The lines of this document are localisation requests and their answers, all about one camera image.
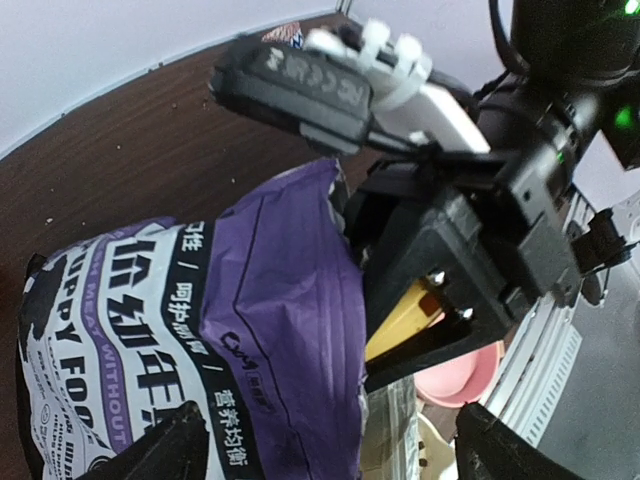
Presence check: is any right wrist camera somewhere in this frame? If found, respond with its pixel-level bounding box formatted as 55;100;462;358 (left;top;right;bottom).
209;19;490;155

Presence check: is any purple puppy food bag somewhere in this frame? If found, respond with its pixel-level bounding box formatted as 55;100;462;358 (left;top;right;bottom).
17;158;366;479

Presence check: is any yellow plastic scoop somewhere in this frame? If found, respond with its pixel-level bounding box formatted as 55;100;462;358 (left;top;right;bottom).
365;279;445;363

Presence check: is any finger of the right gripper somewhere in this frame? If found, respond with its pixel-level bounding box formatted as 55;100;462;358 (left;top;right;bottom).
365;319;480;393

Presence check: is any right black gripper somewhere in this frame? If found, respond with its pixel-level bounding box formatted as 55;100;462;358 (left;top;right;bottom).
347;143;580;348

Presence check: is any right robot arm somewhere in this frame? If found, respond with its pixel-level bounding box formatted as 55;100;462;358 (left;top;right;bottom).
347;1;639;392

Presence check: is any front aluminium rail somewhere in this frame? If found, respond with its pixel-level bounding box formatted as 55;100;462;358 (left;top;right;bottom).
484;184;640;451

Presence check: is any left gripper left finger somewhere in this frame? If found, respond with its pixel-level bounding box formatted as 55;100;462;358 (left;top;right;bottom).
82;401;208;480

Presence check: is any cream pet bowl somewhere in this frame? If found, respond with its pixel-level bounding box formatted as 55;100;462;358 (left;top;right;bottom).
362;412;461;480

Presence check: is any blue zigzag patterned bowl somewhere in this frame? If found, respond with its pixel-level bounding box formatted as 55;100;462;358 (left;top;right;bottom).
261;21;304;49

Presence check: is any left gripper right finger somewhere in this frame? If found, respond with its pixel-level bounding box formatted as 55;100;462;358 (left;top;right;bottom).
455;402;581;480

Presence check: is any pink cat-ear pet bowl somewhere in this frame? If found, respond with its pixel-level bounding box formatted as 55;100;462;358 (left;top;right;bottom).
414;340;505;409

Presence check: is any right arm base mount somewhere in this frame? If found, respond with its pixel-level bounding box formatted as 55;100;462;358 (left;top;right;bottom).
571;208;633;276

